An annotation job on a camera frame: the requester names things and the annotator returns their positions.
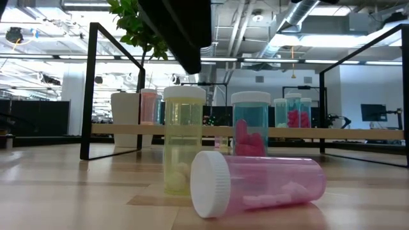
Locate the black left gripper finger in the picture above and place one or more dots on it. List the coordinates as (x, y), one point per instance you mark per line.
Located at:
(185, 25)

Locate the large pink pill bottle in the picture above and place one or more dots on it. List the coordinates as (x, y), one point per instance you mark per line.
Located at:
(255, 182)

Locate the ceiling light strip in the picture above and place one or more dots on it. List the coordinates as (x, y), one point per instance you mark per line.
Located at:
(123, 58)
(271, 60)
(351, 62)
(383, 63)
(223, 59)
(70, 57)
(25, 56)

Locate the black background robot arm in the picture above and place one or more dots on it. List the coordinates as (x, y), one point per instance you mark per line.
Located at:
(343, 120)

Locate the black metal shelf frame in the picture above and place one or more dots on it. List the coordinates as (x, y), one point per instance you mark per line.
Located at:
(90, 96)
(322, 111)

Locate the dark computer monitor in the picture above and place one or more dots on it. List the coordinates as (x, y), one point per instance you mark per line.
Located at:
(374, 112)

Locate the grey wall vent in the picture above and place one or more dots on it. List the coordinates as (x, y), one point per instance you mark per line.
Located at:
(307, 80)
(259, 79)

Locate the small grey box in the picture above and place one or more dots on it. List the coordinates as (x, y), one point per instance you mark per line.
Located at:
(8, 142)

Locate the salmon pink pill bottle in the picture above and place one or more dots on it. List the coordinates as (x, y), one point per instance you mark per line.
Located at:
(148, 108)

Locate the silver spiral air duct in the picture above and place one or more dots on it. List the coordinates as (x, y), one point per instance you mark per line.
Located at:
(298, 12)

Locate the black aluminium table rail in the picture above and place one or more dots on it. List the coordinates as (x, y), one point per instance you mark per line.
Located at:
(48, 141)

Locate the black ceiling mounted device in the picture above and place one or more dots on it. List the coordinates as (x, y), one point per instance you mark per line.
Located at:
(14, 35)

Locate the yellow hanging pendant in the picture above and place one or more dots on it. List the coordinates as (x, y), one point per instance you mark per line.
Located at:
(293, 76)

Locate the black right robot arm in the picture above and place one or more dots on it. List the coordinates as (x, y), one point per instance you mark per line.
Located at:
(314, 1)

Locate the bright ceiling light panel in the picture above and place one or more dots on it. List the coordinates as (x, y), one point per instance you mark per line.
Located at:
(310, 41)

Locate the black partition panel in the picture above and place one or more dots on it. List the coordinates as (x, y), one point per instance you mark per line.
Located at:
(48, 118)

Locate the green plant in white pot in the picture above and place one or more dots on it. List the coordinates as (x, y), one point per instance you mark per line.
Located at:
(128, 108)

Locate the round ceiling device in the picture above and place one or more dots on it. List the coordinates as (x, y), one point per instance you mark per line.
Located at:
(257, 18)

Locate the large yellow pill bottle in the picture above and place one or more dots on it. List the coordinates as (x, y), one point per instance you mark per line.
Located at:
(183, 127)

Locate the large blue bottle red pills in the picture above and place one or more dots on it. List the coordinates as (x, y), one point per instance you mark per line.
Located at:
(250, 108)

